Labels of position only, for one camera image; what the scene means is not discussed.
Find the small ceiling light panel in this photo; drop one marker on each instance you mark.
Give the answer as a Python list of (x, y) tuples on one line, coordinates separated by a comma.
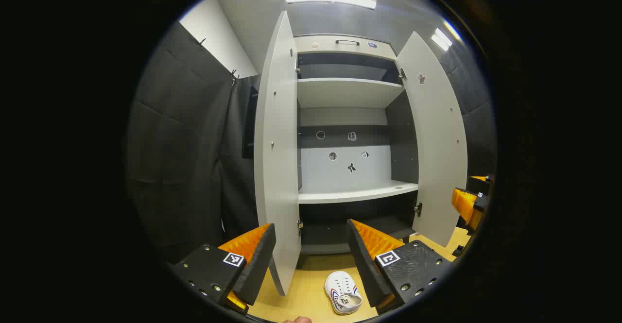
[(441, 39)]

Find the grey cabinet drawer front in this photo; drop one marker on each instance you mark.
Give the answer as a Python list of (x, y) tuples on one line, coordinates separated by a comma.
[(320, 51)]

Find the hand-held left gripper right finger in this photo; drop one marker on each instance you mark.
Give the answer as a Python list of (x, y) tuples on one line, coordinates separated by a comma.
[(362, 264)]

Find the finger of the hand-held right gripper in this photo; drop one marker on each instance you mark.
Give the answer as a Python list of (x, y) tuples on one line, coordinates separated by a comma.
[(466, 206), (481, 185)]

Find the white canvas shoe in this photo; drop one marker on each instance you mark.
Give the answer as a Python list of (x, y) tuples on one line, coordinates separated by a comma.
[(342, 289)]

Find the grey shoe cabinet door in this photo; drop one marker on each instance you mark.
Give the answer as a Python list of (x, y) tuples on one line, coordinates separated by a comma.
[(437, 148), (277, 158)]

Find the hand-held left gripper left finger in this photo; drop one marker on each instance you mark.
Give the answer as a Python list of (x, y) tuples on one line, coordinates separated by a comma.
[(255, 269)]

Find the grey shoe cabinet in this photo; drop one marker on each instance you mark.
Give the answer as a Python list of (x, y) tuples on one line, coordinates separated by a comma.
[(350, 172)]

